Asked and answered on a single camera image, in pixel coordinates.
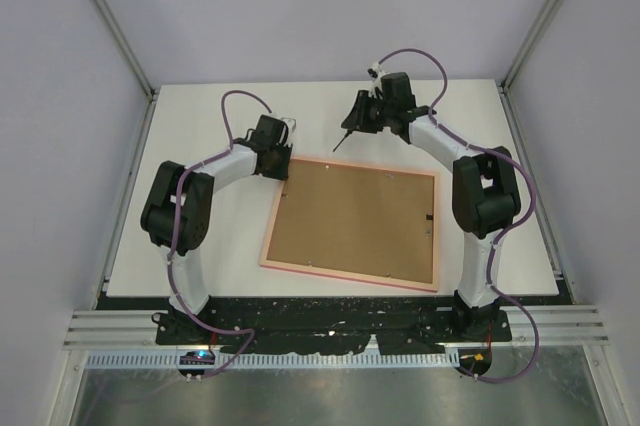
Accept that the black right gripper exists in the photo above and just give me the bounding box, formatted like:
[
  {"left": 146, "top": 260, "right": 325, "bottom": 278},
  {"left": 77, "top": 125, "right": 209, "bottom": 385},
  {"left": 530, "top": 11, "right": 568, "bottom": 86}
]
[{"left": 341, "top": 91, "right": 393, "bottom": 135}]

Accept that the red handled screwdriver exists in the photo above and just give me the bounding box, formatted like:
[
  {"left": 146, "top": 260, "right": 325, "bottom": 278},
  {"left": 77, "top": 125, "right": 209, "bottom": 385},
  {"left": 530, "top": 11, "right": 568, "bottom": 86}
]
[{"left": 332, "top": 129, "right": 354, "bottom": 153}]

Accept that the pink picture frame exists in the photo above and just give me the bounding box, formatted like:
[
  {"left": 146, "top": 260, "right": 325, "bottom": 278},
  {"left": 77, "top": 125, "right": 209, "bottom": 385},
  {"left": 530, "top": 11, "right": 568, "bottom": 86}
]
[{"left": 260, "top": 157, "right": 440, "bottom": 293}]

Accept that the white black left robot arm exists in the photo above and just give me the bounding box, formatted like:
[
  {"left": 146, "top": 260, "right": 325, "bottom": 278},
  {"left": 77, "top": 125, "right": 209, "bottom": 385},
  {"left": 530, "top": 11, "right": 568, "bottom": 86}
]
[{"left": 140, "top": 114, "right": 296, "bottom": 344}]

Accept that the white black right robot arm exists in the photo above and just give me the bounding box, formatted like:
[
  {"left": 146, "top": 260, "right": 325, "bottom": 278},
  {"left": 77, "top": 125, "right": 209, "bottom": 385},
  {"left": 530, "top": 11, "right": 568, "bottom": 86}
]
[{"left": 341, "top": 68, "right": 521, "bottom": 340}]

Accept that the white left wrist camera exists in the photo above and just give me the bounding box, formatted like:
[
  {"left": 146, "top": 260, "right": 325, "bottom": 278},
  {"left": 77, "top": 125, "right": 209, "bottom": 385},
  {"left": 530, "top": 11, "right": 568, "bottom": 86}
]
[{"left": 280, "top": 117, "right": 297, "bottom": 143}]

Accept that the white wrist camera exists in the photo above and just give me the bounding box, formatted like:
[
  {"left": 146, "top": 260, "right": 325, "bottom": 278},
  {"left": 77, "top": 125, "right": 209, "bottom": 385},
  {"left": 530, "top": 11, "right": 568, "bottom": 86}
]
[
  {"left": 367, "top": 62, "right": 387, "bottom": 97},
  {"left": 280, "top": 117, "right": 297, "bottom": 143}
]

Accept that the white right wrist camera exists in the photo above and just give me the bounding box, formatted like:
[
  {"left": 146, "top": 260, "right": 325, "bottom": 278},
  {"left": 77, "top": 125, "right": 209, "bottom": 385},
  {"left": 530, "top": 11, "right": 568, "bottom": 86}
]
[{"left": 367, "top": 62, "right": 387, "bottom": 97}]

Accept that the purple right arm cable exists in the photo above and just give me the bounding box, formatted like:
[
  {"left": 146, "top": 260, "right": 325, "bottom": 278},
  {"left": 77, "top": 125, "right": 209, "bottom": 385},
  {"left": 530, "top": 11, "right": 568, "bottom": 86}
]
[{"left": 374, "top": 48, "right": 541, "bottom": 386}]

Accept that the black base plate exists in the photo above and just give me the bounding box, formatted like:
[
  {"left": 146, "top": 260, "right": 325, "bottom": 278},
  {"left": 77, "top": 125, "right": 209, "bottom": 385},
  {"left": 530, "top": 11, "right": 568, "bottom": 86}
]
[{"left": 152, "top": 297, "right": 512, "bottom": 356}]

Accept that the white slotted cable duct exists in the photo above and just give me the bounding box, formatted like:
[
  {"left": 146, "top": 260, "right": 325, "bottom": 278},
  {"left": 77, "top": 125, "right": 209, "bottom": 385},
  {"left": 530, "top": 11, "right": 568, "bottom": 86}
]
[{"left": 86, "top": 349, "right": 459, "bottom": 370}]

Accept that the right aluminium corner post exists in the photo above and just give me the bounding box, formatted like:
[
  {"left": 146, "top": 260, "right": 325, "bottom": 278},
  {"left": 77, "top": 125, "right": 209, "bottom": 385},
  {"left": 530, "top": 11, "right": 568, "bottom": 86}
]
[{"left": 499, "top": 0, "right": 565, "bottom": 95}]

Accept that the aluminium corner post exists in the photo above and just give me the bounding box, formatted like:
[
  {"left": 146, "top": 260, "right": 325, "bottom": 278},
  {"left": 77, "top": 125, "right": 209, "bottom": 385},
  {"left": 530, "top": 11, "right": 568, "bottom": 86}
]
[
  {"left": 62, "top": 0, "right": 160, "bottom": 102},
  {"left": 499, "top": 0, "right": 565, "bottom": 95}
]

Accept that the aluminium front rail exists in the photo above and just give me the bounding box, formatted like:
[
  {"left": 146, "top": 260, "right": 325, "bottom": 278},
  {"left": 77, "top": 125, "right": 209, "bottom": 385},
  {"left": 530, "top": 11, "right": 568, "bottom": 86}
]
[{"left": 63, "top": 305, "right": 609, "bottom": 350}]

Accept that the left aluminium corner post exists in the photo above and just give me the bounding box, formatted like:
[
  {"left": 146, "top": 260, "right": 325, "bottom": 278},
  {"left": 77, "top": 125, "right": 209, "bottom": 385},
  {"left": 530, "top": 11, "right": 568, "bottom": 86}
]
[{"left": 62, "top": 0, "right": 160, "bottom": 102}]

